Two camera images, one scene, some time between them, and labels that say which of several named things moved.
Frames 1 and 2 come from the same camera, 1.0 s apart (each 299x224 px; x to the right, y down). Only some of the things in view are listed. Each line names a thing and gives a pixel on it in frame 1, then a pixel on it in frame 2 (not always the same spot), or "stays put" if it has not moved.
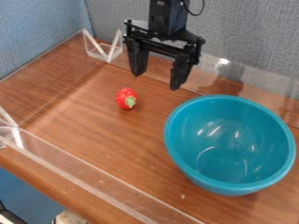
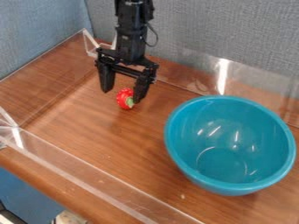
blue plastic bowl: x=234 y=143 stays put
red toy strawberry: x=126 y=98 stays put
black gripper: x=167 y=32 → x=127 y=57
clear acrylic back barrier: x=216 y=75 stays put
